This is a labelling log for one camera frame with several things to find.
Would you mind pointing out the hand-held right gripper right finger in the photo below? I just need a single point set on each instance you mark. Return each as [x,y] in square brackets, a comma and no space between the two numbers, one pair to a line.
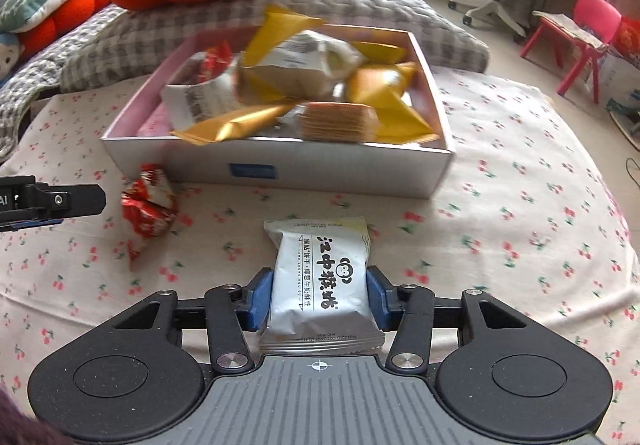
[377,297]

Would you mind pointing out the white shopping bag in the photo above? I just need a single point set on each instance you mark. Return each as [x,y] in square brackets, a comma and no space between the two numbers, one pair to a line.
[620,82]

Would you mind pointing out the red white candy packet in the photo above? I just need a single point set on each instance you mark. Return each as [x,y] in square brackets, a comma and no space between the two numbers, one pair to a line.
[212,62]
[147,210]

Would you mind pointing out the pink plastic child chair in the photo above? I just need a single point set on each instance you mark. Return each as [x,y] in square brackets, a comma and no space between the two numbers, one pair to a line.
[595,12]

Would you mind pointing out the maroon clothing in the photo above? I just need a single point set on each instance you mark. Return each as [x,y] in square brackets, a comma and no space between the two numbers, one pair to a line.
[20,420]

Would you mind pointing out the patterned paper sheet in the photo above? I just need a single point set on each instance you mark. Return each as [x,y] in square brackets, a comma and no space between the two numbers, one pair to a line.
[570,27]

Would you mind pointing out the pink white cardboard box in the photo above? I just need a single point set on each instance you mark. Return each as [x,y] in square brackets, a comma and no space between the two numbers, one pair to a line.
[325,170]

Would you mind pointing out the orange snack packet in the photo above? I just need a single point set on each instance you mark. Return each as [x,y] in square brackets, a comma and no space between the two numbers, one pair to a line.
[377,82]

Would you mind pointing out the grey checked pillow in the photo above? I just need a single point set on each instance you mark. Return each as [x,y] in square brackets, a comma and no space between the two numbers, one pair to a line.
[400,25]

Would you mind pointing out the red gift bag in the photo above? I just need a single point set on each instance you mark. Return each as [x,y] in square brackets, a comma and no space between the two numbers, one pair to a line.
[627,35]

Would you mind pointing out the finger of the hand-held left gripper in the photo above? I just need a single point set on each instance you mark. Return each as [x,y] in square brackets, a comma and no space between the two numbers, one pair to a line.
[30,225]
[70,200]

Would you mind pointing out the silver grey biscuit packet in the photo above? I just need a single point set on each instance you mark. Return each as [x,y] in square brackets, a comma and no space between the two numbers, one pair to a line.
[320,285]

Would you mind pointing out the flat gold snack packet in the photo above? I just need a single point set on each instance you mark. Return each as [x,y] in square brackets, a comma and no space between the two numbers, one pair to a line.
[230,125]

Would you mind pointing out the white nut snack packet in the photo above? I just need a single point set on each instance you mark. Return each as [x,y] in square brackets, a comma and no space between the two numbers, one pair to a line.
[200,100]

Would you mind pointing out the white leaf print packet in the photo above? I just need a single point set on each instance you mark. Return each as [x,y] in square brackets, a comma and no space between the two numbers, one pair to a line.
[300,60]

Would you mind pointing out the clear cracker packet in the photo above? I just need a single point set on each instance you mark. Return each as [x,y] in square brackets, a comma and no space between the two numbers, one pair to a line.
[335,122]

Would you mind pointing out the blue monkey plush toy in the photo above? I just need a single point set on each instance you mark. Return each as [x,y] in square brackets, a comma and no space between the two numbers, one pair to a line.
[9,57]

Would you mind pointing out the small orange pumpkin cushion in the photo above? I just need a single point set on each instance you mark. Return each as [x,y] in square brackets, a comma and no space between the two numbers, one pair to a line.
[70,15]

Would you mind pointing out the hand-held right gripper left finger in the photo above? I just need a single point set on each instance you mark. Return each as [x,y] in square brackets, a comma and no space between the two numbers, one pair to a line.
[260,300]

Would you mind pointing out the grey checked blanket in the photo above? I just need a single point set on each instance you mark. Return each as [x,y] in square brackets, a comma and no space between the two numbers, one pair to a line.
[50,80]

